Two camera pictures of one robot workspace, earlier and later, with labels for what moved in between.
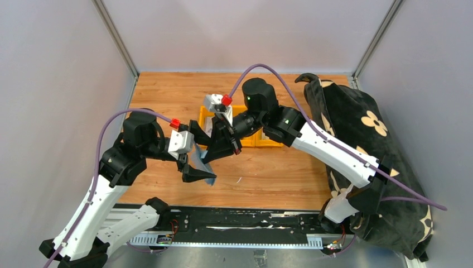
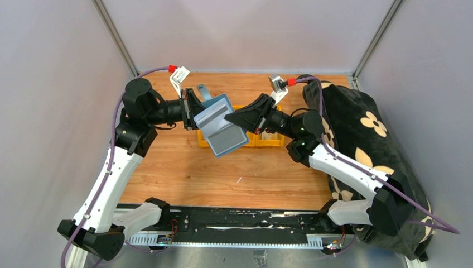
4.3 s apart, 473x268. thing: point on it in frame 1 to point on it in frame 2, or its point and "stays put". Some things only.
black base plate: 217,221 stays put
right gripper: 223,141 to 249,117
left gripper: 190,173 to 189,103
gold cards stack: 263,136 stays put
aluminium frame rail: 128,233 stays put
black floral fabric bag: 350,116 stays put
